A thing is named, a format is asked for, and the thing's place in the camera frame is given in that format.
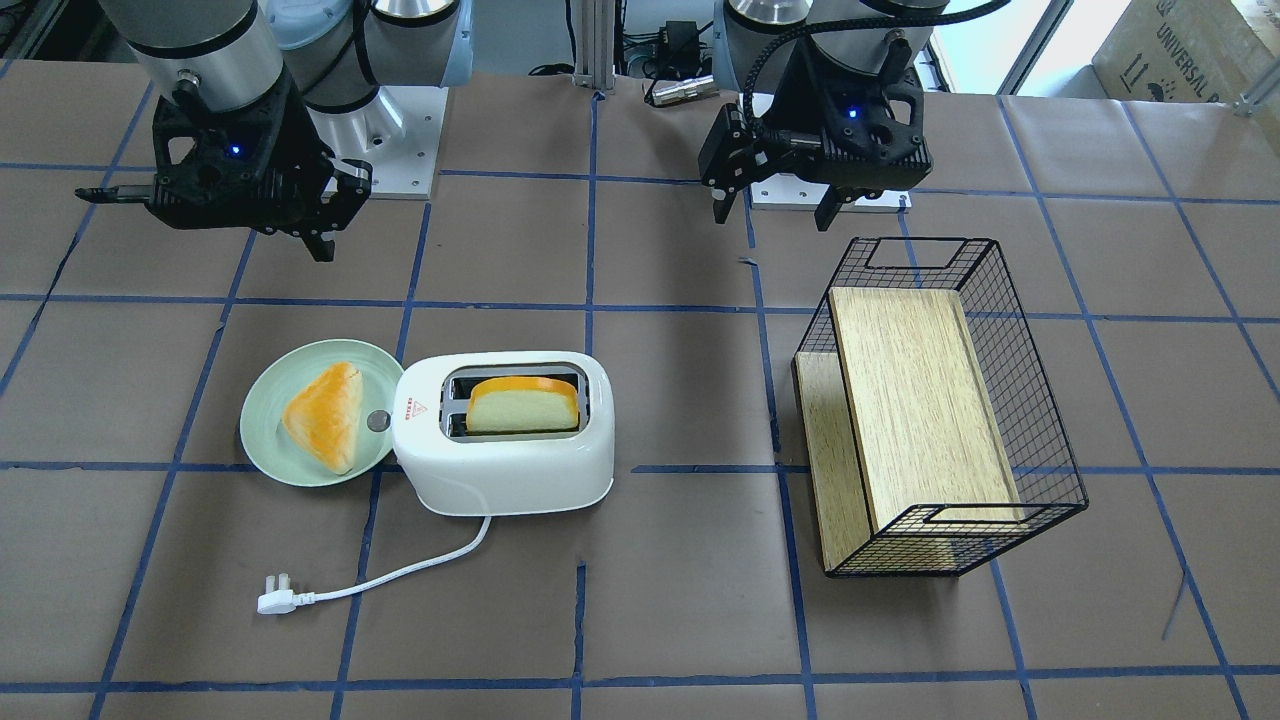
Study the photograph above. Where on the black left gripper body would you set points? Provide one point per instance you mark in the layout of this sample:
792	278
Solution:
801	106

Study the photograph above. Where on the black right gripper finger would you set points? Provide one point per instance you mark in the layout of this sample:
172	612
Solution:
321	244

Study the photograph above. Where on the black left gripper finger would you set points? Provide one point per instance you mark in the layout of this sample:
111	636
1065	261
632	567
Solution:
833	201
723	199

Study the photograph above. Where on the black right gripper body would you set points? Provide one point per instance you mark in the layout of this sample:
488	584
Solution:
291	150

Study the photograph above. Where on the white two-slot toaster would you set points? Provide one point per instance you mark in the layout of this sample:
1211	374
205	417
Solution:
456	474

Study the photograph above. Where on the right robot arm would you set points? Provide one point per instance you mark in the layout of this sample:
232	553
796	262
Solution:
338	53

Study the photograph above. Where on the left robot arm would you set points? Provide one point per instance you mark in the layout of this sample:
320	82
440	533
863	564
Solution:
753	39

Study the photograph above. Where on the yellow bread slice in toaster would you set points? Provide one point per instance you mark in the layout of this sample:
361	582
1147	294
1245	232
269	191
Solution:
518	404

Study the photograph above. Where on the triangular orange bread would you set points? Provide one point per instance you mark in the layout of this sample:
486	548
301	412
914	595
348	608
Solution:
323	418

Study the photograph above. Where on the light green plate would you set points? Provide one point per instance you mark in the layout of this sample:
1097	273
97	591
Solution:
265	440

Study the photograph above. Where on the light wooden shelf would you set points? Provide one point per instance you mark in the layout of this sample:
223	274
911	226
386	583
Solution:
909	472

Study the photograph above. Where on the cardboard box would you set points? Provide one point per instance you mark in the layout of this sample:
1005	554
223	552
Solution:
1187	51

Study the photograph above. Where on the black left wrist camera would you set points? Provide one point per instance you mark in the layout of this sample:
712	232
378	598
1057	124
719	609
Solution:
873	136

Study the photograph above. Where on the aluminium frame post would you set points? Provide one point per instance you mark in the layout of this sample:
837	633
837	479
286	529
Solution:
595	41

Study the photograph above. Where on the black wire basket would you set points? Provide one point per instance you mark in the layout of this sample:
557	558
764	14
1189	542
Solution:
1042	460

